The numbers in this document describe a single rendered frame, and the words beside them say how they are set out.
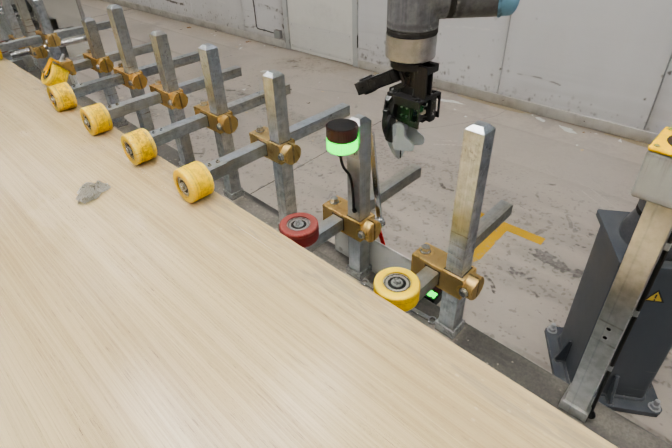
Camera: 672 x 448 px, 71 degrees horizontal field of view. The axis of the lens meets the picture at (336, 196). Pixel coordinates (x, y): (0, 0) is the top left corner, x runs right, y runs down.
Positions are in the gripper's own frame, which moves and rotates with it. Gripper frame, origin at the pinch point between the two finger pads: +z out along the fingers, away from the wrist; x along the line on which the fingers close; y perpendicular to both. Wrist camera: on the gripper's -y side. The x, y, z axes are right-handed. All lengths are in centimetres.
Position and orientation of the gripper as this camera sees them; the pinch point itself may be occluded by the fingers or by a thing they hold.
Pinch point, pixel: (396, 151)
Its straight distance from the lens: 99.9
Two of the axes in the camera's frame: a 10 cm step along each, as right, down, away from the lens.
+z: 0.3, 8.3, 5.6
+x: 6.9, -4.2, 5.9
